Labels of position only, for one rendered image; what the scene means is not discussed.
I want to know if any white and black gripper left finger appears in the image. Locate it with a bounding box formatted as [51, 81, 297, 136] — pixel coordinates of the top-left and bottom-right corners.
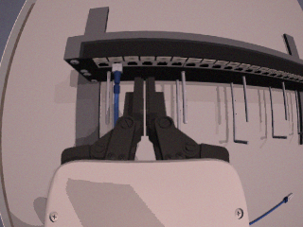
[61, 77, 144, 164]

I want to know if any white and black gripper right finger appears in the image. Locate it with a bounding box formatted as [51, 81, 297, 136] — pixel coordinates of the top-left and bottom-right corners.
[146, 77, 229, 163]

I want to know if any blue patch cord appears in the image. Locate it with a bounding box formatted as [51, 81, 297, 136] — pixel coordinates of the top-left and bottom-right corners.
[114, 84, 285, 225]

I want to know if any white ethernet plug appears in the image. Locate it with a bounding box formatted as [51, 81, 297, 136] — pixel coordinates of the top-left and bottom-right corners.
[283, 193, 293, 203]

